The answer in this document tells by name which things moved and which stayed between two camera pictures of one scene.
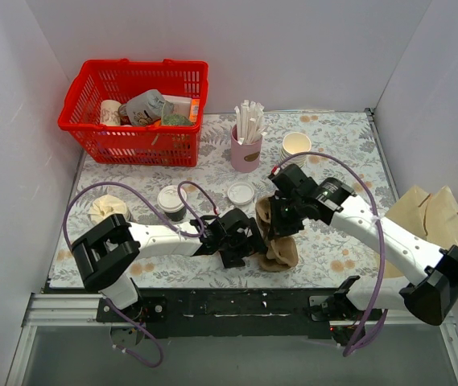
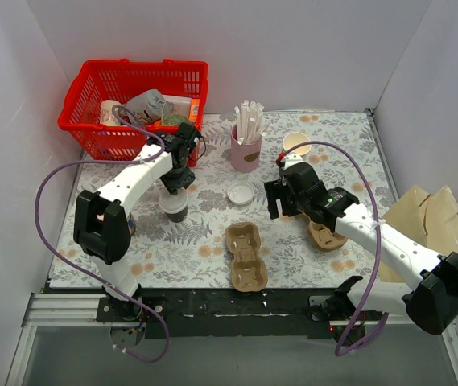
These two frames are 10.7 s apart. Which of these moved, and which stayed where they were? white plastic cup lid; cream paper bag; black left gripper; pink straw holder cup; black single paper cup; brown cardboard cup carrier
Moved: brown cardboard cup carrier; black left gripper
Stayed: black single paper cup; pink straw holder cup; white plastic cup lid; cream paper bag
